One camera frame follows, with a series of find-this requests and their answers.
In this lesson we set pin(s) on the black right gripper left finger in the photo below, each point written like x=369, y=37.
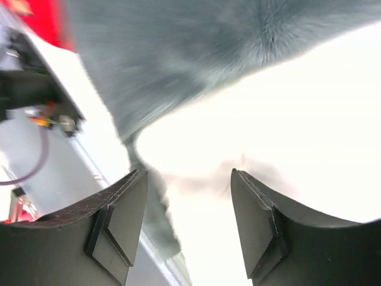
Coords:
x=91, y=242

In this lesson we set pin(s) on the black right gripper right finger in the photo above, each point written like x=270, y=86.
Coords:
x=284, y=242

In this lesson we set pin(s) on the white pillow yellow edge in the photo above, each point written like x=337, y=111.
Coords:
x=308, y=128

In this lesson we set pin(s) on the grey plush pillowcase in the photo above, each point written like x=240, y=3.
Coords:
x=149, y=58

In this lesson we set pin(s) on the red cartoon print pillow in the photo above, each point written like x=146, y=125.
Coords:
x=47, y=18

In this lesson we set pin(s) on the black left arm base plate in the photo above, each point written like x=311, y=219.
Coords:
x=36, y=84

